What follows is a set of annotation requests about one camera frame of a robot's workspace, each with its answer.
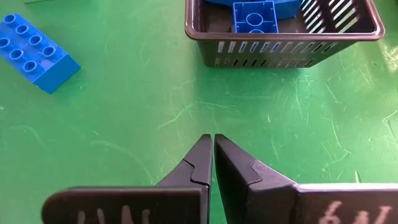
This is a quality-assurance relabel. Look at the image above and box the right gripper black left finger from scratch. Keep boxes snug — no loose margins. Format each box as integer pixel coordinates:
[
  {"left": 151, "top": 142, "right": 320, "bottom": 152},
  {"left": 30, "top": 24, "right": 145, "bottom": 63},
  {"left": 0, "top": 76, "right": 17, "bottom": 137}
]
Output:
[{"left": 41, "top": 134, "right": 213, "bottom": 224}]

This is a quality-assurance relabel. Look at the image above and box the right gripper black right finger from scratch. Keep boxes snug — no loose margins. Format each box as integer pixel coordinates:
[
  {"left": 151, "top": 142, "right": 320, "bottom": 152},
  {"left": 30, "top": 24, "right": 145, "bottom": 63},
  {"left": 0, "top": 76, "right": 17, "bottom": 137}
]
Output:
[{"left": 214, "top": 134, "right": 398, "bottom": 224}]

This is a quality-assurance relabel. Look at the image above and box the small blue toy block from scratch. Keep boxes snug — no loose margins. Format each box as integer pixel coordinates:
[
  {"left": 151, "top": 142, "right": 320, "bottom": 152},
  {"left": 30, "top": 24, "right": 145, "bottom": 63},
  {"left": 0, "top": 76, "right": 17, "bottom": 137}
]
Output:
[{"left": 232, "top": 0, "right": 280, "bottom": 34}]

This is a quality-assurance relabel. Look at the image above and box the long blue toy block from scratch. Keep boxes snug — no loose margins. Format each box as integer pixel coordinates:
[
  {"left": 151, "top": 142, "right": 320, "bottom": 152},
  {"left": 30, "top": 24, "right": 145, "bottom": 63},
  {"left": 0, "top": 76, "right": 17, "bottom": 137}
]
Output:
[
  {"left": 203, "top": 0, "right": 303, "bottom": 21},
  {"left": 0, "top": 12, "right": 82, "bottom": 95}
]

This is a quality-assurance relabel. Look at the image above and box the black plastic basket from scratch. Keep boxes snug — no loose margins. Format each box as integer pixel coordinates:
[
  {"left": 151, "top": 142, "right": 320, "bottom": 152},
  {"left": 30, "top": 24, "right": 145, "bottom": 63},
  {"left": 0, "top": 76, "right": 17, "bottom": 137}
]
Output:
[{"left": 184, "top": 0, "right": 386, "bottom": 69}]

